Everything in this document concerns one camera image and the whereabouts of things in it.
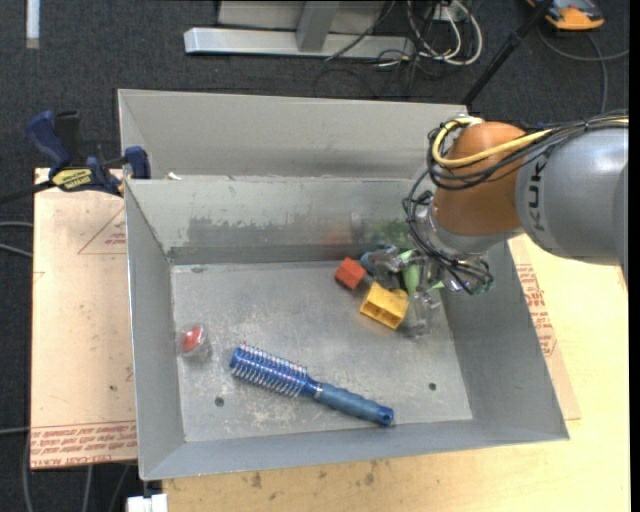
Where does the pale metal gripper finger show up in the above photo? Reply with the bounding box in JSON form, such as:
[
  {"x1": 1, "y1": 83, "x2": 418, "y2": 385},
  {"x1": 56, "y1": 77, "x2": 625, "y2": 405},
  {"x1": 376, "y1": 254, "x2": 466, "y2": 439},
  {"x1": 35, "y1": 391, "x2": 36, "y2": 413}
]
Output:
[
  {"x1": 425, "y1": 293, "x2": 444, "y2": 329},
  {"x1": 407, "y1": 294, "x2": 428, "y2": 337}
]

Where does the yellow toy block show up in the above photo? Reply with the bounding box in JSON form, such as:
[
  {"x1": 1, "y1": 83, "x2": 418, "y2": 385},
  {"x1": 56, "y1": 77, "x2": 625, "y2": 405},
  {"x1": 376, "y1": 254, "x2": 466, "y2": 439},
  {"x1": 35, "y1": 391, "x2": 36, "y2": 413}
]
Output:
[{"x1": 358, "y1": 281, "x2": 410, "y2": 330}]

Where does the grey-blue shiny thing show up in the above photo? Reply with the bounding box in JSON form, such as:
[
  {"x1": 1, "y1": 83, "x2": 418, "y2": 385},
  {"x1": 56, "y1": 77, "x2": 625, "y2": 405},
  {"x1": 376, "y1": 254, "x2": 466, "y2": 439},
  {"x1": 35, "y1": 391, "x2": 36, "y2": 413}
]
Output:
[{"x1": 359, "y1": 244, "x2": 402, "y2": 277}]

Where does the red toy block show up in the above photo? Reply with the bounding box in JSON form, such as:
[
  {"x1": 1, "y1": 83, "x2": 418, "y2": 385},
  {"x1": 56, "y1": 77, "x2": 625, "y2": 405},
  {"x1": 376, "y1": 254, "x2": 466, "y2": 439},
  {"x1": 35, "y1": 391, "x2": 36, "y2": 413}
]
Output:
[{"x1": 333, "y1": 256, "x2": 369, "y2": 291}]

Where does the grey metal bin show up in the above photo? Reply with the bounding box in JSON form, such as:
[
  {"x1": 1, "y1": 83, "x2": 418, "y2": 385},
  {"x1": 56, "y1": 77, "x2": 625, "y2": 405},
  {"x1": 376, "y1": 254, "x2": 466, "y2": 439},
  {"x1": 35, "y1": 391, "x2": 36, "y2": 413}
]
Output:
[{"x1": 117, "y1": 88, "x2": 571, "y2": 482}]

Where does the blue hairbrush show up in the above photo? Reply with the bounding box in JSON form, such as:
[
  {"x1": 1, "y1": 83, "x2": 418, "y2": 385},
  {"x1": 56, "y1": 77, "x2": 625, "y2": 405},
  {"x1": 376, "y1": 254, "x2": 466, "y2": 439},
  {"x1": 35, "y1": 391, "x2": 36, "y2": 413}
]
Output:
[{"x1": 229, "y1": 343, "x2": 395, "y2": 428}]

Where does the red and clear round thing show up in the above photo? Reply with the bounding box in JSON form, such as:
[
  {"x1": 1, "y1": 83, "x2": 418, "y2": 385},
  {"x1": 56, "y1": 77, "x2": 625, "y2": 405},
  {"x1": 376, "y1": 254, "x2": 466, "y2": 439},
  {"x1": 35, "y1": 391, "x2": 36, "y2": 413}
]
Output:
[{"x1": 175, "y1": 322, "x2": 213, "y2": 361}]

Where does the brown cardboard board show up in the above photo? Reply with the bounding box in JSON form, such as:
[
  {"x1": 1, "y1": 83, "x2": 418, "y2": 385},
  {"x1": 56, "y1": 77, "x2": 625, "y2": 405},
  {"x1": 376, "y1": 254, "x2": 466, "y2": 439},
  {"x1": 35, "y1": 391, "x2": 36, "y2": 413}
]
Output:
[{"x1": 29, "y1": 167, "x2": 584, "y2": 471}]

